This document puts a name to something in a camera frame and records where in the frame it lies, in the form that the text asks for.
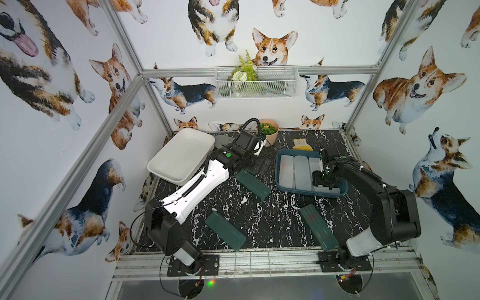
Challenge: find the beige ribbed flower pot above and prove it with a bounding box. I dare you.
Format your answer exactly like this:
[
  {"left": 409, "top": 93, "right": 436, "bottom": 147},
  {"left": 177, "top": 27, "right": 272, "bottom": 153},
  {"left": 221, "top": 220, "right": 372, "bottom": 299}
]
[{"left": 260, "top": 119, "right": 279, "bottom": 147}]

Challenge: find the green pencil case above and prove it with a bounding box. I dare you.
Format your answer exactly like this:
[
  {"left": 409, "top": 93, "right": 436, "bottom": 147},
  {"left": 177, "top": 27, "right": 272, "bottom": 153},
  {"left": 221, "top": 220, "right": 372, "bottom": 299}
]
[
  {"left": 206, "top": 211, "right": 246, "bottom": 251},
  {"left": 300, "top": 204, "right": 339, "bottom": 251},
  {"left": 235, "top": 171, "right": 271, "bottom": 200}
]

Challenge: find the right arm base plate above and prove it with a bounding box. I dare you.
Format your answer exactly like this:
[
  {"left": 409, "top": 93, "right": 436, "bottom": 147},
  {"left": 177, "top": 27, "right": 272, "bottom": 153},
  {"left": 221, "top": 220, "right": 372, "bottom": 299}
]
[{"left": 316, "top": 251, "right": 372, "bottom": 273}]

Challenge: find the teal storage box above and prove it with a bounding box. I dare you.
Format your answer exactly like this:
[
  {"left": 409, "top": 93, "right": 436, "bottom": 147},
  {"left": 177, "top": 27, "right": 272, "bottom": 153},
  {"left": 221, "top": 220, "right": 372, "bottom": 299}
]
[{"left": 275, "top": 149, "right": 348, "bottom": 198}]

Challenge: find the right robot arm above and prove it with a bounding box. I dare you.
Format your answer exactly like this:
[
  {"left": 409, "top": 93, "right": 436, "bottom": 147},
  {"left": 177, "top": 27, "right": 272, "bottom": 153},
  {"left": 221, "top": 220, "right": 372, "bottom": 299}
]
[{"left": 313, "top": 149, "right": 421, "bottom": 257}]

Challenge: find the grey rubber glove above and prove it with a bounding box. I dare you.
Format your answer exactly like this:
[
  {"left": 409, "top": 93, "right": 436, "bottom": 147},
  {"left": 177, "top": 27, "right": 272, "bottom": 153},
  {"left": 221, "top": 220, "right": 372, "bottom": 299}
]
[{"left": 214, "top": 135, "right": 235, "bottom": 150}]

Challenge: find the clear case with red pen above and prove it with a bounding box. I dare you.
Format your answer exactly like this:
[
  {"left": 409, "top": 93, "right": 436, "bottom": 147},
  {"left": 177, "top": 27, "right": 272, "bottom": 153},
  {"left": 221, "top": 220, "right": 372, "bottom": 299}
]
[{"left": 279, "top": 155, "right": 295, "bottom": 189}]

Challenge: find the green fern plant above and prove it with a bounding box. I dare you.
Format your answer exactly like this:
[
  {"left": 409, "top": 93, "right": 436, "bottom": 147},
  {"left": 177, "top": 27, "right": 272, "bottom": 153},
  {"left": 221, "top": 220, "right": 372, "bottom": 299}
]
[{"left": 230, "top": 51, "right": 259, "bottom": 97}]

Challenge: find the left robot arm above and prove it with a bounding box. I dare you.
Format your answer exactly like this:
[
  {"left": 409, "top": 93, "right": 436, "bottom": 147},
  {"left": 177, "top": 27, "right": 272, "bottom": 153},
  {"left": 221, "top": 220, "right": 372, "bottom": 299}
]
[{"left": 143, "top": 144, "right": 263, "bottom": 273}]

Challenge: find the yellow knit glove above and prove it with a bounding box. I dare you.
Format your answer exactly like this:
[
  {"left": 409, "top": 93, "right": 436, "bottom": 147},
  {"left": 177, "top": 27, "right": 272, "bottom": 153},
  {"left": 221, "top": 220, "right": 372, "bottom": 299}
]
[{"left": 293, "top": 139, "right": 313, "bottom": 151}]

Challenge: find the white wire wall basket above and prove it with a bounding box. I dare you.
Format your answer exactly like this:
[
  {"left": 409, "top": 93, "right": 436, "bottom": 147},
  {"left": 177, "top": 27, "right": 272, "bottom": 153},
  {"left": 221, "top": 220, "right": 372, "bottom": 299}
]
[{"left": 214, "top": 66, "right": 300, "bottom": 100}]

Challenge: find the white storage tray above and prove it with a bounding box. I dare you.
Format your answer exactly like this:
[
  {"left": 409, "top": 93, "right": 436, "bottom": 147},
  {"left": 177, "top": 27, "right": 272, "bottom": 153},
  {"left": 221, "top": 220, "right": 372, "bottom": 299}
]
[{"left": 147, "top": 128, "right": 215, "bottom": 186}]

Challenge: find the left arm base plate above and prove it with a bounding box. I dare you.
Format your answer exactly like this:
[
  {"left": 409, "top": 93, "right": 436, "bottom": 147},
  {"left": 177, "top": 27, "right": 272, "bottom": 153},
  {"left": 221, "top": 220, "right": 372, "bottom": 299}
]
[{"left": 167, "top": 254, "right": 220, "bottom": 277}]

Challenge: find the aluminium front rail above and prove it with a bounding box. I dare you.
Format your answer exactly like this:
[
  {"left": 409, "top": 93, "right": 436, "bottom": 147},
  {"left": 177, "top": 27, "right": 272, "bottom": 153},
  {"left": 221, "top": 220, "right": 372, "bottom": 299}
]
[{"left": 112, "top": 247, "right": 421, "bottom": 281}]

